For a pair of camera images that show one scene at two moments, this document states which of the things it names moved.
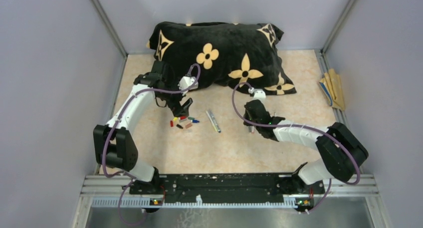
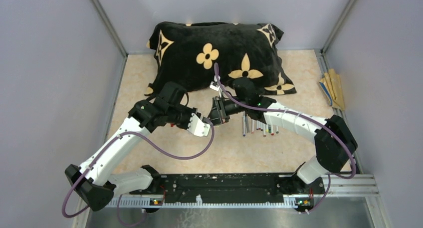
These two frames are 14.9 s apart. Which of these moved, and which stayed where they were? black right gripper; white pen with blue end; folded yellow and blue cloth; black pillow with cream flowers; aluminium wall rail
Moved: white pen with blue end; black right gripper
Stayed: folded yellow and blue cloth; black pillow with cream flowers; aluminium wall rail
